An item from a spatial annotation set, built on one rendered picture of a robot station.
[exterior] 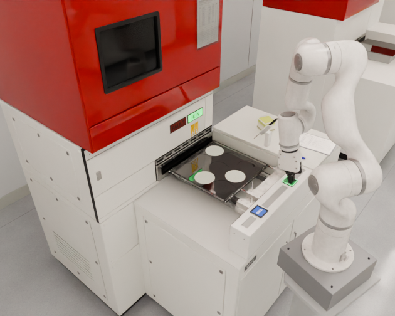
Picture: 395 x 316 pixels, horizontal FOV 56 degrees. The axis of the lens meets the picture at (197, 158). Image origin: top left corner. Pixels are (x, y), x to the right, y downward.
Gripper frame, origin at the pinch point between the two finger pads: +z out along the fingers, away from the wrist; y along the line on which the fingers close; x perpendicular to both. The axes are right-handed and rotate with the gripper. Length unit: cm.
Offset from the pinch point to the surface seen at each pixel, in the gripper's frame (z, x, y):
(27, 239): 63, -67, -177
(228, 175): 2.2, -8.3, -29.9
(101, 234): 11, -66, -62
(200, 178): 0.2, -18.9, -39.1
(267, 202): 2.4, -18.6, -1.4
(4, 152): 9, -47, -213
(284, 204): 5.0, -13.0, 3.5
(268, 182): 7.5, 1.9, -14.0
